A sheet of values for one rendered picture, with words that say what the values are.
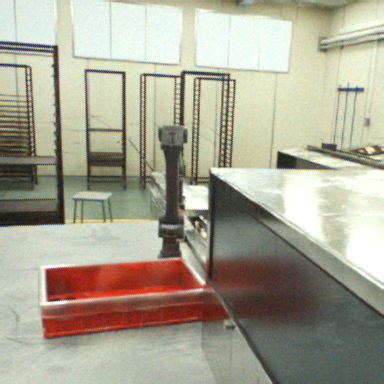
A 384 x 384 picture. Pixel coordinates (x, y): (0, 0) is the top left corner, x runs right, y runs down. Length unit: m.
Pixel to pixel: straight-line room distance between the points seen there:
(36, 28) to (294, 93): 4.50
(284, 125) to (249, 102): 0.81
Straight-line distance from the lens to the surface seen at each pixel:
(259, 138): 9.48
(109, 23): 9.03
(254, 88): 9.41
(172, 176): 1.87
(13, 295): 1.76
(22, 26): 9.07
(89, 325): 1.45
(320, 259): 0.61
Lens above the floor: 1.46
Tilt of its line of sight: 16 degrees down
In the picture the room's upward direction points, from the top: 3 degrees clockwise
